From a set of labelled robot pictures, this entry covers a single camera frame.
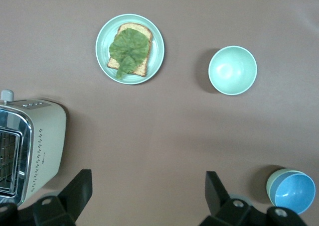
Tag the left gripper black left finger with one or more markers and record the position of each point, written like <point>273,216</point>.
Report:
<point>64,206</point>

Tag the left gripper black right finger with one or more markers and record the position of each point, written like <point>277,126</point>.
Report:
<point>229,211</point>

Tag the light green bowl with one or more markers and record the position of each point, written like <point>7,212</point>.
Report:
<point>233,70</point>
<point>271,186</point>

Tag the blue bowl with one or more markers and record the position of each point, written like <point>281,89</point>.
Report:
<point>295,193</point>

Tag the cream and chrome toaster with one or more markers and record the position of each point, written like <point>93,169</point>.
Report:
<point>47,141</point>

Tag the brown table cloth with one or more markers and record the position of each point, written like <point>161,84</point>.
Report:
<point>159,136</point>

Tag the toast slice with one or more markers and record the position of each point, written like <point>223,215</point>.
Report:
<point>142,69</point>

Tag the green lettuce leaf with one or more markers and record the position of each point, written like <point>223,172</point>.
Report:
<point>129,49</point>

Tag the light green plate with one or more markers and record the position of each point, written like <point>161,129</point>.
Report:
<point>157,49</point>

